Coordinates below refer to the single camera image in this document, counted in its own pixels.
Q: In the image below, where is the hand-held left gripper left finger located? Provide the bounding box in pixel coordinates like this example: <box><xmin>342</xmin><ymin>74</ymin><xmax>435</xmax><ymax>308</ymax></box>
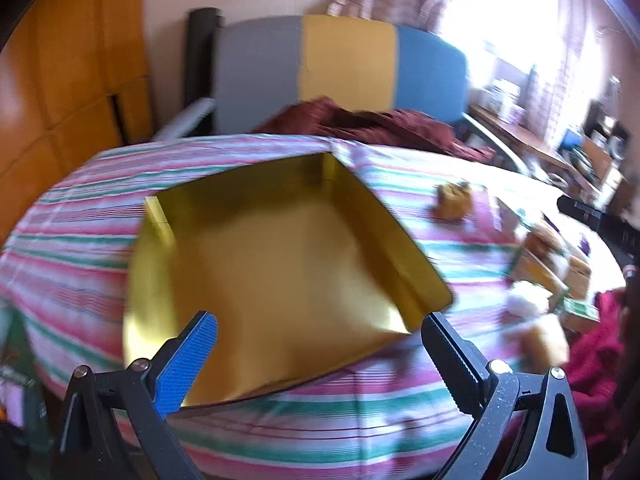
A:
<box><xmin>59</xmin><ymin>310</ymin><xmax>221</xmax><ymax>480</ymax></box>

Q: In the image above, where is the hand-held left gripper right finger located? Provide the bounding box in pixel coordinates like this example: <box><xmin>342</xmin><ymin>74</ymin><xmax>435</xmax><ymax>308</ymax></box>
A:
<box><xmin>421</xmin><ymin>311</ymin><xmax>590</xmax><ymax>480</ymax></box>

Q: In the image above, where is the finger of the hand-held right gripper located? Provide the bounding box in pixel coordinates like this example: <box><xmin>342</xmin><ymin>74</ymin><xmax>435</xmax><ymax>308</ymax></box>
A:
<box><xmin>556</xmin><ymin>194</ymin><xmax>603</xmax><ymax>221</ymax></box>

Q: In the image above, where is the yellow fabric item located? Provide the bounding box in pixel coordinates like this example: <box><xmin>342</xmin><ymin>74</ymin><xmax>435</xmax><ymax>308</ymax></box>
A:
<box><xmin>432</xmin><ymin>181</ymin><xmax>473</xmax><ymax>221</ymax></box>

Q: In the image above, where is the gold metal tin box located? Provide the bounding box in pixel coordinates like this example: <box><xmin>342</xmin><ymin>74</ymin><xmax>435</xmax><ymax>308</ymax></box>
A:
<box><xmin>122</xmin><ymin>151</ymin><xmax>455</xmax><ymax>408</ymax></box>

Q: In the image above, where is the blue object on desk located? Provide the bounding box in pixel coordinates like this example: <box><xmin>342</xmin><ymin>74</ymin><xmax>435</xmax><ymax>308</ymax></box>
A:
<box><xmin>560</xmin><ymin>127</ymin><xmax>586</xmax><ymax>153</ymax></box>

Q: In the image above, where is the wooden side desk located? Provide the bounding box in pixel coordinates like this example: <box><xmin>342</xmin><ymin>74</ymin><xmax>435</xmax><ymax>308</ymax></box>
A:
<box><xmin>467</xmin><ymin>102</ymin><xmax>626</xmax><ymax>206</ymax></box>

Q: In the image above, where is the pink green striped tablecloth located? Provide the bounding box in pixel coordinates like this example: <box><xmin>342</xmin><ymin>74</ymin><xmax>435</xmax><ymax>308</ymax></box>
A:
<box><xmin>0</xmin><ymin>132</ymin><xmax>628</xmax><ymax>480</ymax></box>

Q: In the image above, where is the white carton box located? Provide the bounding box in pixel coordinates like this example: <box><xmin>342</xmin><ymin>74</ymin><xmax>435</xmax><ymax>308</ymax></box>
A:
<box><xmin>487</xmin><ymin>77</ymin><xmax>521</xmax><ymax>116</ymax></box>

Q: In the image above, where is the person's red clothing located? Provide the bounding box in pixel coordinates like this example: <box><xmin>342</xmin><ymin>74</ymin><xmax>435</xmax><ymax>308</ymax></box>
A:
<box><xmin>565</xmin><ymin>287</ymin><xmax>640</xmax><ymax>461</ymax></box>

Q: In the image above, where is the maroon quilted jacket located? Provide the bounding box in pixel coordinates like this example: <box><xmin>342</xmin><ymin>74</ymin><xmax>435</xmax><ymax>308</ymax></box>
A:
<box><xmin>255</xmin><ymin>97</ymin><xmax>496</xmax><ymax>163</ymax></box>

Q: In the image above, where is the bright window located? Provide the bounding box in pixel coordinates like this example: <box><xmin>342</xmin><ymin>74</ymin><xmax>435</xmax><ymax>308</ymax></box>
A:
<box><xmin>440</xmin><ymin>0</ymin><xmax>601</xmax><ymax>86</ymax></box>

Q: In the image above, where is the grey yellow blue chair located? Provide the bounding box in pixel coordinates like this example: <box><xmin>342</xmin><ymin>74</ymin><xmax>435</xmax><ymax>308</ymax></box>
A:
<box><xmin>150</xmin><ymin>14</ymin><xmax>531</xmax><ymax>176</ymax></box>

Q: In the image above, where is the orange wooden wardrobe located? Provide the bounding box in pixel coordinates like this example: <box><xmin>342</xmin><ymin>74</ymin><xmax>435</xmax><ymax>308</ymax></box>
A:
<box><xmin>0</xmin><ymin>0</ymin><xmax>156</xmax><ymax>246</ymax></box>

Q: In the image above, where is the black rolled mat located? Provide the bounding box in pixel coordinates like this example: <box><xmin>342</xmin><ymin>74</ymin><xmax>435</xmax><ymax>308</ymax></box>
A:
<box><xmin>185</xmin><ymin>6</ymin><xmax>225</xmax><ymax>111</ymax></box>

